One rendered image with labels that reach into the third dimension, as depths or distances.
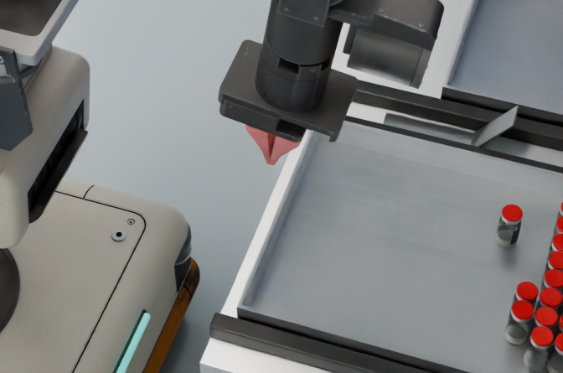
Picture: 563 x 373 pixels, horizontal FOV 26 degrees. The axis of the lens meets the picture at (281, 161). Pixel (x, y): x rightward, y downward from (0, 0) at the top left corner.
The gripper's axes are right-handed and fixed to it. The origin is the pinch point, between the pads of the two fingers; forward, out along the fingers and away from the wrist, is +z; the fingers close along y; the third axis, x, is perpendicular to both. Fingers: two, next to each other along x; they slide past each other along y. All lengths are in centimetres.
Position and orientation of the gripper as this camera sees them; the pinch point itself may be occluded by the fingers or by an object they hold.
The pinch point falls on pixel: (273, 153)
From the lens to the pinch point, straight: 105.8
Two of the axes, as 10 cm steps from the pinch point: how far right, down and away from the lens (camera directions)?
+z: -1.5, 6.0, 7.8
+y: 9.4, 3.4, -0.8
